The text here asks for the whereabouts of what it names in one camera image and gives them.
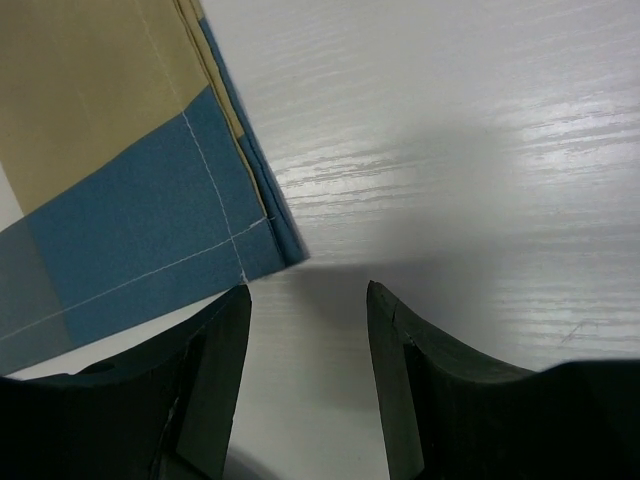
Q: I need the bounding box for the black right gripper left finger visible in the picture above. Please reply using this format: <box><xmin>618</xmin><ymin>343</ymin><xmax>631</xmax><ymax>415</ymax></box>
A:
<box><xmin>1</xmin><ymin>285</ymin><xmax>251</xmax><ymax>479</ymax></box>

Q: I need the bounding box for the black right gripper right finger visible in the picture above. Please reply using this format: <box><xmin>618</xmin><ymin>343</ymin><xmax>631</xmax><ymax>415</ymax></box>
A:
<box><xmin>367</xmin><ymin>282</ymin><xmax>639</xmax><ymax>479</ymax></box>

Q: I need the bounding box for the blue and tan cloth placemat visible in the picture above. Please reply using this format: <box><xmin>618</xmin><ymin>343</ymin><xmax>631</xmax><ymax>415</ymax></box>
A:
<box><xmin>1</xmin><ymin>1</ymin><xmax>307</xmax><ymax>374</ymax></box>

